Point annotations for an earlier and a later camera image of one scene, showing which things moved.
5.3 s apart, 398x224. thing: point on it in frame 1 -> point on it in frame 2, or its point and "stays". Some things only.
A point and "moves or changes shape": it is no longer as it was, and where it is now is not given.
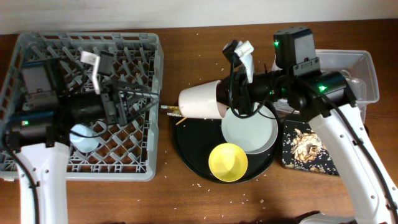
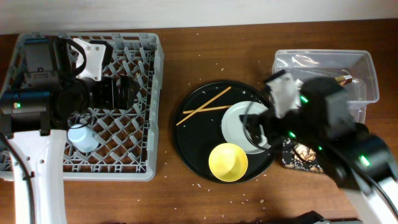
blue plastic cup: (84, 144) stays
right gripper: (242, 97) -> (264, 120)
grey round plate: (254, 134) stays
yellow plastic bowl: (227, 162) stays
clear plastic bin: (357, 66) stays
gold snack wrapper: (176, 111) moves or changes shape
